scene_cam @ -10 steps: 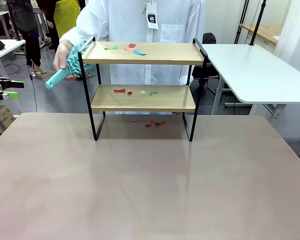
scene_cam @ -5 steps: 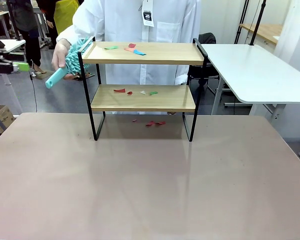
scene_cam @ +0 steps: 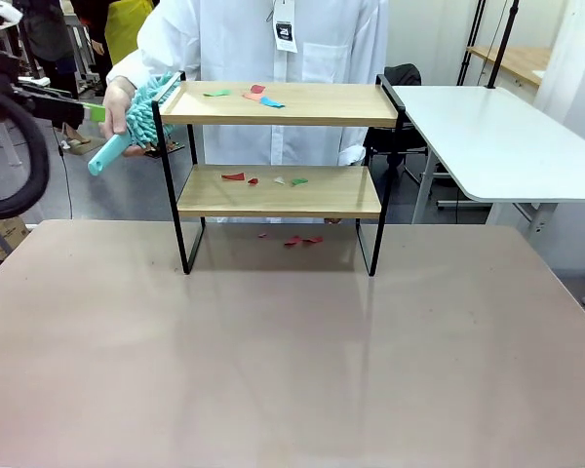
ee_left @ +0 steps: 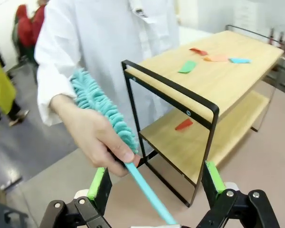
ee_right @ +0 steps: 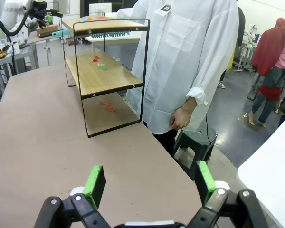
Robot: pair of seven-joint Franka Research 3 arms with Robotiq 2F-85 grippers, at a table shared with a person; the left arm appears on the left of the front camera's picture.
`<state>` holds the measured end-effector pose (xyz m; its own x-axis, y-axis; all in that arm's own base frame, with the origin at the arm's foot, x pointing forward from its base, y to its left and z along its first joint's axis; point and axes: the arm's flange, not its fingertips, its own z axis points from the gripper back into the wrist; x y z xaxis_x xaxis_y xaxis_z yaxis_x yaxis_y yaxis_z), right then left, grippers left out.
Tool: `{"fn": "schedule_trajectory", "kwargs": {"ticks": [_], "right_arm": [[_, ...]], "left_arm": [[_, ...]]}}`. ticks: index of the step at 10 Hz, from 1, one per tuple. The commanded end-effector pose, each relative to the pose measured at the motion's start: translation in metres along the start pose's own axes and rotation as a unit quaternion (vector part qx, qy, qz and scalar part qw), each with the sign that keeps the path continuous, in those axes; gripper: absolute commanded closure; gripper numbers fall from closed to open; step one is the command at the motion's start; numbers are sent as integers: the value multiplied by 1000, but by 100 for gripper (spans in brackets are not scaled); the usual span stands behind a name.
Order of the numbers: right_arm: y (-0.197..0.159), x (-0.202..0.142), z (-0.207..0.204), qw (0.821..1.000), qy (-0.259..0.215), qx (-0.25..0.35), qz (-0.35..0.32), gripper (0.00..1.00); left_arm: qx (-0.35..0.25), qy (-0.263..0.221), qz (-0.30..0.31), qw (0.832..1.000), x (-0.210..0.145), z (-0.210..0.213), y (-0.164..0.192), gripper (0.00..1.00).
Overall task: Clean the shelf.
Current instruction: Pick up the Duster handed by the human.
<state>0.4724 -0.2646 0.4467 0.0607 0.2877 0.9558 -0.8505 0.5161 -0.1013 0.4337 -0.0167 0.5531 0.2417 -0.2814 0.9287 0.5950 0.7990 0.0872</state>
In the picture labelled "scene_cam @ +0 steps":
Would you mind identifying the black tripod legs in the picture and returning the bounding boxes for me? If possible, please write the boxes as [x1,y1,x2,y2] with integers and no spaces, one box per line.
[456,0,489,88]

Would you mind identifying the black frame wooden shelf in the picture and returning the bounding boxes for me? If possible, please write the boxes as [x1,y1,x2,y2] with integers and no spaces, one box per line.
[151,70,407,277]

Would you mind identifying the black cable hose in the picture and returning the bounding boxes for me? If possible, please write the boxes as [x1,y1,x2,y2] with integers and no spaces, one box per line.
[0,82,51,221]

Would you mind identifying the teal chenille duster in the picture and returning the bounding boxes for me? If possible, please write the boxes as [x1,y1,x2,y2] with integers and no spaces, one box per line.
[87,71,179,177]

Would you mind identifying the white badge tag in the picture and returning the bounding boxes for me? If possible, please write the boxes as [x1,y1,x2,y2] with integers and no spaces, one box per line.
[272,0,299,54]

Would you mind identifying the person's right hand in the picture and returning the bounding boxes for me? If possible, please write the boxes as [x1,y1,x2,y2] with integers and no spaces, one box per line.
[100,76,140,139]

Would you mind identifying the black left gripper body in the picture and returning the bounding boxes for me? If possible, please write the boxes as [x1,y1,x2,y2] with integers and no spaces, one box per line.
[0,49,36,124]

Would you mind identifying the black stand pole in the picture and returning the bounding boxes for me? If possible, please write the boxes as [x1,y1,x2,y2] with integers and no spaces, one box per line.
[486,0,522,91]

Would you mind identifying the person with yellow garment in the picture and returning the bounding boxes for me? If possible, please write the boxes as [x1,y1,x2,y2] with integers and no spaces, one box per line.
[85,0,153,97]

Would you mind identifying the white table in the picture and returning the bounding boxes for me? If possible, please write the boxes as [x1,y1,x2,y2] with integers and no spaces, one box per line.
[389,85,585,240]

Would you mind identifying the person in white lab coat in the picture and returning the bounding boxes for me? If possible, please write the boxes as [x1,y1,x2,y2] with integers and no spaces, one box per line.
[105,0,391,170]

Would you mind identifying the wooden desk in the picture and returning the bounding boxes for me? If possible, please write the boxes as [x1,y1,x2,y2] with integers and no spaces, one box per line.
[466,45,552,89]

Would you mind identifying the cardboard box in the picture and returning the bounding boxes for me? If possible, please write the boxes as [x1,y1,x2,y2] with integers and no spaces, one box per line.
[0,217,32,274]

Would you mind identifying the black office chair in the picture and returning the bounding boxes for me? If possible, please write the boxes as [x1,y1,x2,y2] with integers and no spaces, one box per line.
[363,62,430,173]

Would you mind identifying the thin black cable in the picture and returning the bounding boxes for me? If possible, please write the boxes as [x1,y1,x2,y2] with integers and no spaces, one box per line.
[52,125,75,221]

